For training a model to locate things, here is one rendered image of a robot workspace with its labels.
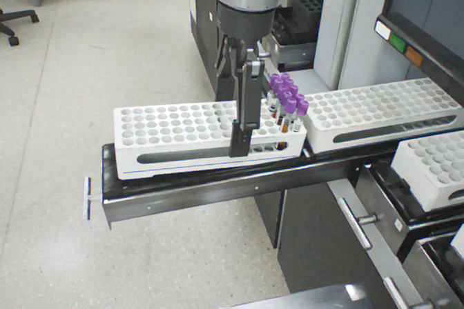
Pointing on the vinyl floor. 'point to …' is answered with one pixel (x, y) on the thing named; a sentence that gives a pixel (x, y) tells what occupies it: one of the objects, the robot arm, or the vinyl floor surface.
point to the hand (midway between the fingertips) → (230, 123)
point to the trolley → (317, 298)
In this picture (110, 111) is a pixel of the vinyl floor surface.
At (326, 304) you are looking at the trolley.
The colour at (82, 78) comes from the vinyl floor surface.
